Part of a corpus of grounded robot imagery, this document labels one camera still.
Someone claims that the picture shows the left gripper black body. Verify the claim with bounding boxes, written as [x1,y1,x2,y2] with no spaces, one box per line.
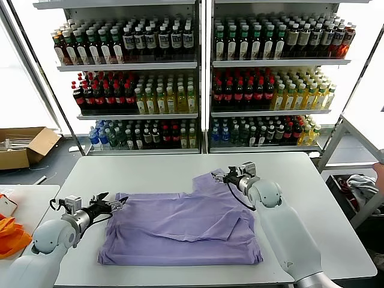
[85,203,110,221]

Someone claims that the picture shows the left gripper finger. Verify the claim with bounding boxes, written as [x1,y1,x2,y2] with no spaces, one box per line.
[105,196,130,212]
[89,192,110,208]

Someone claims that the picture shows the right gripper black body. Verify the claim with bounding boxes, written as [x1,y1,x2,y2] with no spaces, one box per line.
[230,173,245,190]

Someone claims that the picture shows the lavender purple t-shirt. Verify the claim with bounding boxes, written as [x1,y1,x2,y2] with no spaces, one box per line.
[97,170,265,268]

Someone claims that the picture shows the person bare forearm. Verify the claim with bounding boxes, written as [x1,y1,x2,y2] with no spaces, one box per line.
[373,161,384,189]

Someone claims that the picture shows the dark green bottle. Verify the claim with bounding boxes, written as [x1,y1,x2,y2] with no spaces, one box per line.
[116,128,127,149]
[230,124,241,146]
[108,127,119,148]
[239,124,250,146]

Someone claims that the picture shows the orange cloth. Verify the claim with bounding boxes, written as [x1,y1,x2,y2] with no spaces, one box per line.
[0,213,34,259]

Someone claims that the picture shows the small white orange box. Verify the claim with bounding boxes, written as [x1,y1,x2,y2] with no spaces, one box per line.
[0,191,19,217]

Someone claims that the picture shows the open cardboard box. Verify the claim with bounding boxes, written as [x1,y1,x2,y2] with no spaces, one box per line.
[0,127,63,170]

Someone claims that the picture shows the black plastic crate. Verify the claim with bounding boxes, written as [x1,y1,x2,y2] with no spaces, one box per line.
[325,173,384,217]

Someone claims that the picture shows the white packing strips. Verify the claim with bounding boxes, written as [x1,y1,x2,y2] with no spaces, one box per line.
[0,135,32,150]

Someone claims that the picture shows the red garment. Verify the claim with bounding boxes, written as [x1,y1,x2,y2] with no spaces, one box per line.
[337,177,361,211]

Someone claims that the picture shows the white metal shelf rack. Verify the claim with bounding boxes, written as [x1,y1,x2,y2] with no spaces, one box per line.
[205,0,373,154]
[32,0,208,156]

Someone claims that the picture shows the grey white garment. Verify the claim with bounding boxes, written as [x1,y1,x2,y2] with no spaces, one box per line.
[346,174,379,197]

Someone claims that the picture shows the green-capped white-label bottle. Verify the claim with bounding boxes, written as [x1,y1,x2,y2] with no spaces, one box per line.
[98,28,114,64]
[263,25,275,60]
[227,25,239,60]
[275,25,287,59]
[111,27,125,64]
[251,25,263,60]
[86,28,101,65]
[74,29,89,65]
[214,25,227,60]
[239,25,251,60]
[63,29,78,65]

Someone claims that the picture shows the dark bottle blue-print label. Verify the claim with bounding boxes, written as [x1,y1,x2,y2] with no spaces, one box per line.
[182,23,195,61]
[158,25,171,61]
[332,23,346,58]
[134,25,147,61]
[322,23,335,58]
[145,25,158,61]
[122,25,136,61]
[310,23,323,58]
[170,24,183,61]

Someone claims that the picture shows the dark bottle beige label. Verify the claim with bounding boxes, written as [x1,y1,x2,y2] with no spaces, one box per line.
[286,23,300,58]
[298,23,311,58]

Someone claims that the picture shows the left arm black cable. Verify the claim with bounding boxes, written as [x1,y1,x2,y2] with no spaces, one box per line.
[89,213,114,225]

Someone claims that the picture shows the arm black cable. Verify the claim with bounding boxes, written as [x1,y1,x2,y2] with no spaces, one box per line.
[89,213,114,225]
[226,182,257,212]

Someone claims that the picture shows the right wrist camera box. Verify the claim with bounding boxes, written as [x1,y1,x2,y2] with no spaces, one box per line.
[239,161,258,180]

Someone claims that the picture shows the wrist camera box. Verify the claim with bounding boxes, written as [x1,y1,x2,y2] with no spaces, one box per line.
[239,161,258,180]
[64,194,83,215]

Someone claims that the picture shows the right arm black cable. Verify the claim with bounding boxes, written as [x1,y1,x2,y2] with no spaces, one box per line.
[226,182,257,212]

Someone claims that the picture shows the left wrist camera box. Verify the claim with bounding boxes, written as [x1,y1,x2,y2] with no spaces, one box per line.
[64,194,83,215]

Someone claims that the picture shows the grey metal rack frame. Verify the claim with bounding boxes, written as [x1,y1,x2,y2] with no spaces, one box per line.
[317,111,384,229]

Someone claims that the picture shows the dark window frame post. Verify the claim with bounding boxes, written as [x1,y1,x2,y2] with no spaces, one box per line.
[6,0,86,156]

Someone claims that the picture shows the grey window frame post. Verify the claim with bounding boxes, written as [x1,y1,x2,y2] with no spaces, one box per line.
[0,8,64,133]

